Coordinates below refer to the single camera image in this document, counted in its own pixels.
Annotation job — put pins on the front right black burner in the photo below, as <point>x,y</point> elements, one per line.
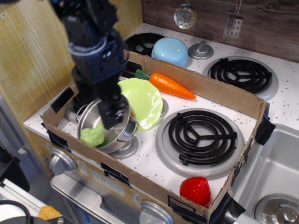
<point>199,142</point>

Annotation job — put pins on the steel sink basin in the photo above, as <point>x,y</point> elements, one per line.
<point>272,168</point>

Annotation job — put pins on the hanging metal strainer ladle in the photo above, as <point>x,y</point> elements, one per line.
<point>185,16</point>

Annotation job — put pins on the black burner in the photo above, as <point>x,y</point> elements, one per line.
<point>143,43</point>
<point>74,109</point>
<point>199,142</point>
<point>246,73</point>

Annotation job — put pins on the small steel pot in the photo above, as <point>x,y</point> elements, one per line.
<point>116,137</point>

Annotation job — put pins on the silver front left knob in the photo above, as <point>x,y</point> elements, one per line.
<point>61,162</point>

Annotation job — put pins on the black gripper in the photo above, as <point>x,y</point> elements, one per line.
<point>96,72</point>

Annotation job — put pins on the front left black burner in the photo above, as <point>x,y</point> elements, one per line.
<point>74,109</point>

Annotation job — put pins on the light green plastic plate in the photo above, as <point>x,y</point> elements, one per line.
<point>145,101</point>

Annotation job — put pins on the silver sink drain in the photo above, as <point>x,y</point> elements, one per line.
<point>277,209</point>

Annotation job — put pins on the silver front middle knob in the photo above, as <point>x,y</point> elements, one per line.
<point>151,213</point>

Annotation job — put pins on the green toy broccoli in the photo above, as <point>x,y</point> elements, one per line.
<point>93,137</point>

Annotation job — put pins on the orange object bottom left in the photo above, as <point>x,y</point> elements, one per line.
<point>48,212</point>

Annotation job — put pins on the silver back stove knob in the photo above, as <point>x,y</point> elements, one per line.
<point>200,51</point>

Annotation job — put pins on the back right black burner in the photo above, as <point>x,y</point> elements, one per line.
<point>246,73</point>

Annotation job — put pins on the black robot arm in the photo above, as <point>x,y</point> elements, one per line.
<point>87,22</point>

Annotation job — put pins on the orange toy carrot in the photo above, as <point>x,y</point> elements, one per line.
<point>165,84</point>

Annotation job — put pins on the back left black burner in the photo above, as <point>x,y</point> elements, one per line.
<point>143,43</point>

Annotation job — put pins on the light blue plastic bowl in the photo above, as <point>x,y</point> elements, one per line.
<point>171,50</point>

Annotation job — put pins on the hanging metal spatula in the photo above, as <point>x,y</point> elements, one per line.
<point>234,24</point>

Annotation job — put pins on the silver oven door handle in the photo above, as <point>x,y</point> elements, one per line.
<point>91,202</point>

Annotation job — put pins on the brown cardboard fence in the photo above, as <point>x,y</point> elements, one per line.
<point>144,173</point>

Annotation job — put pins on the red toy strawberry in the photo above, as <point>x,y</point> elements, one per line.
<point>197,190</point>

